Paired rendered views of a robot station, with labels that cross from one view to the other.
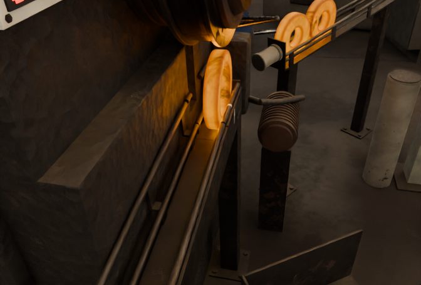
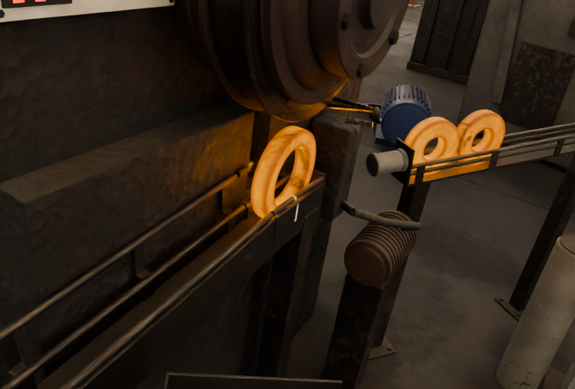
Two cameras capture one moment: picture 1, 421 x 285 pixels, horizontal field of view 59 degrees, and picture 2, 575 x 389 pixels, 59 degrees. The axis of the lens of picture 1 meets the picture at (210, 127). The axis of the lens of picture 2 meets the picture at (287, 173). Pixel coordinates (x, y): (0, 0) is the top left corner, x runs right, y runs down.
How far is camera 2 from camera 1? 23 cm
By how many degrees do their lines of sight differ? 13
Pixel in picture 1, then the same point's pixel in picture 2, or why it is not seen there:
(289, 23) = (427, 128)
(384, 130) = (536, 313)
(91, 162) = (56, 185)
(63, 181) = (15, 193)
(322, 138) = (464, 300)
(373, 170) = (510, 366)
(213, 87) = (268, 166)
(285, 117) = (383, 243)
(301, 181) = (406, 345)
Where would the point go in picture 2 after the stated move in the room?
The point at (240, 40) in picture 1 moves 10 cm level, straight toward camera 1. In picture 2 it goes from (343, 127) to (329, 143)
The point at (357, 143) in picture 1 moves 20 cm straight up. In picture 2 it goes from (510, 325) to (530, 281)
